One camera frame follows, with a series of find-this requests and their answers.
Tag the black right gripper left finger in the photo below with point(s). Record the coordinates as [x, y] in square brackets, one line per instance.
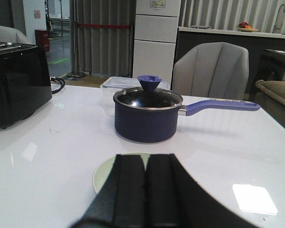
[121, 201]

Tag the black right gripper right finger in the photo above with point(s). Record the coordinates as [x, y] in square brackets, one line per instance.
[176, 200]

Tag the green bowl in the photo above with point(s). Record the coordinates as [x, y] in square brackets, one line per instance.
[103, 170]

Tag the clear plastic storage container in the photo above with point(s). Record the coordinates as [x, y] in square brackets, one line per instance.
[110, 87]

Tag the grey upholstered chair right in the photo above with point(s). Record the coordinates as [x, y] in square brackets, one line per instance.
[215, 70]

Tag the grey upholstered chair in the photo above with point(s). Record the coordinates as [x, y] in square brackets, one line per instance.
[13, 35]
[215, 70]

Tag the olive cushion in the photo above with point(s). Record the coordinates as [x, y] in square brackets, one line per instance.
[273, 89]

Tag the black and chrome toaster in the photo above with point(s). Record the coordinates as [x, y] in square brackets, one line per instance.
[24, 81]

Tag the dark kitchen counter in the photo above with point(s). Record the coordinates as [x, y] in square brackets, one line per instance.
[254, 42]

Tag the white refrigerator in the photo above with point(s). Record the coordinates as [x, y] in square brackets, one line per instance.
[155, 34]

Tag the red cabinet box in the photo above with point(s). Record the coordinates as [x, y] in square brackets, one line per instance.
[42, 39]

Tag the fruit plate on counter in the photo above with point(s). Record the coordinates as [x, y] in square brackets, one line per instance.
[245, 27]

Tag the chrome faucet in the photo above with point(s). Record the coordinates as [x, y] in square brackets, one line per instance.
[279, 19]

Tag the grey upholstered chair left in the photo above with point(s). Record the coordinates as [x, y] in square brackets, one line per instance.
[13, 35]

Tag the blue saucepan with handle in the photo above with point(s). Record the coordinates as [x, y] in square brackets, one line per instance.
[150, 126]

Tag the stanchion post with red belt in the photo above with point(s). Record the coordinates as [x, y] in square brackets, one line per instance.
[102, 34]

